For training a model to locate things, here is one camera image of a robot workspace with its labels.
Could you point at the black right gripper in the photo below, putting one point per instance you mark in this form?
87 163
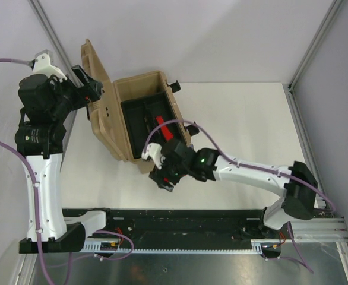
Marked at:
161 183

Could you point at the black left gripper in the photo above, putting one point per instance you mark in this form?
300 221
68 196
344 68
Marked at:
83 98

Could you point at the tan plastic tool box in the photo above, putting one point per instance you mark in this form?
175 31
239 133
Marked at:
106 115

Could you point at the black tool box tray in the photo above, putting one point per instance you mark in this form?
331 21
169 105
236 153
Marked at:
142 115

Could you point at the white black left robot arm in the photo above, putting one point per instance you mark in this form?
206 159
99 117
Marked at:
48 98

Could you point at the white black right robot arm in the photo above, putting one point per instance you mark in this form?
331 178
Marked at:
294 185

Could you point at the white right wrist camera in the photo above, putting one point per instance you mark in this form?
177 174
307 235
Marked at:
153 151

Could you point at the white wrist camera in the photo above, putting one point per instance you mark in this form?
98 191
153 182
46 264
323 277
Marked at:
153 151
43 65

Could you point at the left aluminium frame post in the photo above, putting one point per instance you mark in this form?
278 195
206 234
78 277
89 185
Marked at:
51 34

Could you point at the aluminium frame post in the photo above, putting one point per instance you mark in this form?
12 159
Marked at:
51 34
316 42

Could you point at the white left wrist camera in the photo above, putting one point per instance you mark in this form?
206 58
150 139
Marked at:
43 65

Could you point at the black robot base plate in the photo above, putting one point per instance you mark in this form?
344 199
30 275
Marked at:
246 224

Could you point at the grey slotted cable duct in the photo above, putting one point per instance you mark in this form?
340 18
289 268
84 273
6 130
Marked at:
232 246

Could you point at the right aluminium frame post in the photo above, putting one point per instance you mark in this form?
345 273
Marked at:
316 42

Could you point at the aluminium frame rail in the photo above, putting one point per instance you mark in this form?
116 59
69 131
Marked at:
320 230

